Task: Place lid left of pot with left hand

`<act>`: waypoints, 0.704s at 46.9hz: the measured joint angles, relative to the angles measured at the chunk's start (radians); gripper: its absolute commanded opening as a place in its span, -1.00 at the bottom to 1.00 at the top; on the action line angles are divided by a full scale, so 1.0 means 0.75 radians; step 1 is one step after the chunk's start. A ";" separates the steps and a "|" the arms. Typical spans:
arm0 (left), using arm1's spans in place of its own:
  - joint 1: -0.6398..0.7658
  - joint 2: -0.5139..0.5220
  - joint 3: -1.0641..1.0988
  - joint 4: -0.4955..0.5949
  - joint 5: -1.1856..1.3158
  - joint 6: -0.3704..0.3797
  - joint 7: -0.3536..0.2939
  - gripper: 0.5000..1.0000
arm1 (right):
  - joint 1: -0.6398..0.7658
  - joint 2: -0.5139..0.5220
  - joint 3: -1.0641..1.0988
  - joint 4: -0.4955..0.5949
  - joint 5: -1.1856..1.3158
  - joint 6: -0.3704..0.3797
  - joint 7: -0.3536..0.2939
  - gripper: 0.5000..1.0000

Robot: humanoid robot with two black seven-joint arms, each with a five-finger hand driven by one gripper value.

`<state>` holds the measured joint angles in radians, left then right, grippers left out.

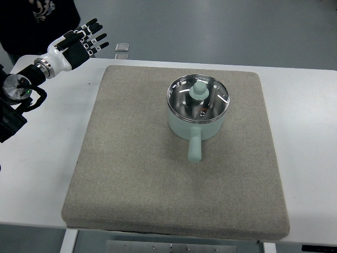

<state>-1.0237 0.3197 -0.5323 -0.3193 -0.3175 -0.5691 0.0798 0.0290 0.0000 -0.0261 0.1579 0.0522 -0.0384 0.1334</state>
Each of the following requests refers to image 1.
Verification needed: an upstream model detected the clear square floor plate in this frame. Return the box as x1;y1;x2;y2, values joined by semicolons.
115;43;130;52

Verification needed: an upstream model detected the glass lid green knob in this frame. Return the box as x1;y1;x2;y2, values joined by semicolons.
166;74;230;124

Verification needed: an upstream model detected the mint green saucepan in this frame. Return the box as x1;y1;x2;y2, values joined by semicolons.
167;105;225;163

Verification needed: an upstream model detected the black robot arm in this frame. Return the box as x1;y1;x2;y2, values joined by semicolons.
1;58;55;143

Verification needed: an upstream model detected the person in dark clothing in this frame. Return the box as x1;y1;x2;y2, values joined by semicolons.
1;0;81;55

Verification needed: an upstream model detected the beige fabric mat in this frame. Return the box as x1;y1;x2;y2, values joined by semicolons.
62;65;290;240

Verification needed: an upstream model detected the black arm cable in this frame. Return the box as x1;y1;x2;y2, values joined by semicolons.
17;83;48;112

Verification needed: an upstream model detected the grey metal plate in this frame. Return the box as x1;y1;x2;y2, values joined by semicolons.
105;240;237;253

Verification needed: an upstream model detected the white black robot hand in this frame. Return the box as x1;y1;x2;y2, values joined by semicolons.
42;18;109;77

